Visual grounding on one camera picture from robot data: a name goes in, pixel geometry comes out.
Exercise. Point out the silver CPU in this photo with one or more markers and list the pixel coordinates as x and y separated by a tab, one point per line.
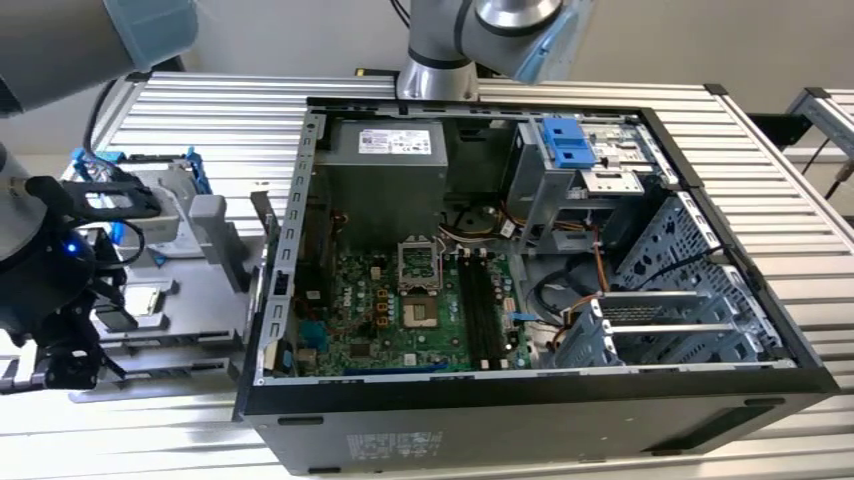
143	300

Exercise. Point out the grey parts rack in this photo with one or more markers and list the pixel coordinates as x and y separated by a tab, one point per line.
194	300

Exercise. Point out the green motherboard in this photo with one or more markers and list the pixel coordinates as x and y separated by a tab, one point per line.
428	345

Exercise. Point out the CPU socket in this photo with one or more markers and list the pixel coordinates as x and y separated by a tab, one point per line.
422	312

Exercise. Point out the black table joining bracket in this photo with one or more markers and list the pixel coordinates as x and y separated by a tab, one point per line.
777	129

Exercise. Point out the hard disk blue carrier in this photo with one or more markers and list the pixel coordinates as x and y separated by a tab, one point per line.
198	172

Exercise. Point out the black upright post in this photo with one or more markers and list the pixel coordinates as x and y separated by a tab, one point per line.
173	65

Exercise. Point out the black RAM slot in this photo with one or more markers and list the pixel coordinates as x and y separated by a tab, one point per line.
498	310
489	310
478	310
469	310

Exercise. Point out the aluminium frame side table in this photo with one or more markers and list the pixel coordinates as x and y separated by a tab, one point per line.
828	107

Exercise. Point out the graphics card with bracket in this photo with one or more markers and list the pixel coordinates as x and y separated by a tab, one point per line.
265	210

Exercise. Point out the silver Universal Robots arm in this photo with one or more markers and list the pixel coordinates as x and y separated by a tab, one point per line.
67	50

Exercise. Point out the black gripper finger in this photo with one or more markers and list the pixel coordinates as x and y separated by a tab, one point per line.
67	370
107	325

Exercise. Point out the grey metal disk bay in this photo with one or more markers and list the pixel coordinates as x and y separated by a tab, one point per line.
668	327

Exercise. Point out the round internal speaker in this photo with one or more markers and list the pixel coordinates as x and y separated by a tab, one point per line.
477	221

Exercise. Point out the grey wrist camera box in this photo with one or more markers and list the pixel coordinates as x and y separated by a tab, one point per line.
163	220

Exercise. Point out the blue expansion slot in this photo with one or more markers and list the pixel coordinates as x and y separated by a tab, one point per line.
394	371

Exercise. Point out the grey metal drive cage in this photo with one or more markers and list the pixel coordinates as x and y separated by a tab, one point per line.
534	200

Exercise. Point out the black open PC case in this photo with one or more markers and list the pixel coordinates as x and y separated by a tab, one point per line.
468	430

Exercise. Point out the grey power supply unit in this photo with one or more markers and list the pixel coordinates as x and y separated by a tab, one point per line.
381	200

